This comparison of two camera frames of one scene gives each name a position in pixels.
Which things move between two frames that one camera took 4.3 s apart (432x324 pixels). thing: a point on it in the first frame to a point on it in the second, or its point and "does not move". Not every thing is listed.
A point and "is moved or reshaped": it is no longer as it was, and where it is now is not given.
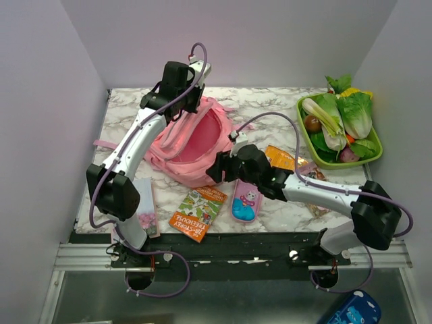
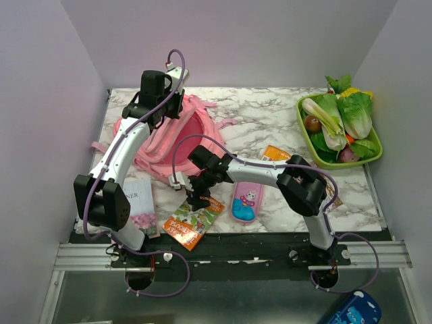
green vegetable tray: x=321 y=163 does not move
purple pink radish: x=347 y=156 does not move
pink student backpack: x=188 y=145 is moved or reshaped
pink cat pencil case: x=246 y=202 does not move
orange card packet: x=279 y=157 does not move
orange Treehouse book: x=198 y=212 is moved or reshaped
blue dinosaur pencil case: x=358 y=307 does not move
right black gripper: x=222 y=162 to x=193 y=196
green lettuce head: x=355 y=108 does not move
